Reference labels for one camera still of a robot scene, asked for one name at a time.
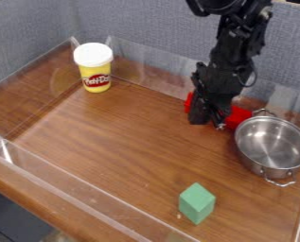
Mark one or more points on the red rectangular block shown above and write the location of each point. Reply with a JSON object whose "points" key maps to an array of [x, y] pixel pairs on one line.
{"points": [[237, 116]]}

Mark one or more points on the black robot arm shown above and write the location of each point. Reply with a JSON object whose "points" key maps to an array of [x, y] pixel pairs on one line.
{"points": [[240, 36]]}

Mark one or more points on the yellow Play-Doh can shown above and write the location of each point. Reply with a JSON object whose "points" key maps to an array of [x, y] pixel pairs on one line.
{"points": [[93, 58]]}

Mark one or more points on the green foam cube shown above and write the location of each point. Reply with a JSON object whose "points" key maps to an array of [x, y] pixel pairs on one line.
{"points": [[196, 203]]}

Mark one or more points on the clear acrylic table barrier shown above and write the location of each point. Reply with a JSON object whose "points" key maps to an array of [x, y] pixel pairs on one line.
{"points": [[98, 162]]}

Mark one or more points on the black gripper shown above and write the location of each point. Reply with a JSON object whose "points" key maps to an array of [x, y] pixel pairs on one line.
{"points": [[217, 85]]}

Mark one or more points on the stainless steel pot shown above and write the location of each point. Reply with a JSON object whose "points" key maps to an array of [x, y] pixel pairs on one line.
{"points": [[268, 144]]}

